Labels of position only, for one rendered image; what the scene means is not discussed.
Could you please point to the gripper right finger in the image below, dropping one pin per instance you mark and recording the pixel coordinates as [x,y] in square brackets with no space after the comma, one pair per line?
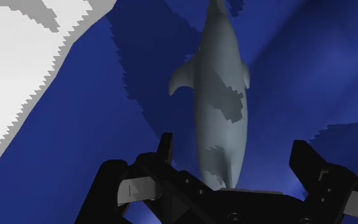
[324,183]

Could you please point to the grey dolphin figure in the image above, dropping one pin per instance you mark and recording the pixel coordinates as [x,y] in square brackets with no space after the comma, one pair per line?
[219,124]

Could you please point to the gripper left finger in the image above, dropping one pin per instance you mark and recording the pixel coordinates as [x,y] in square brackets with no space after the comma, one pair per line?
[154,173]

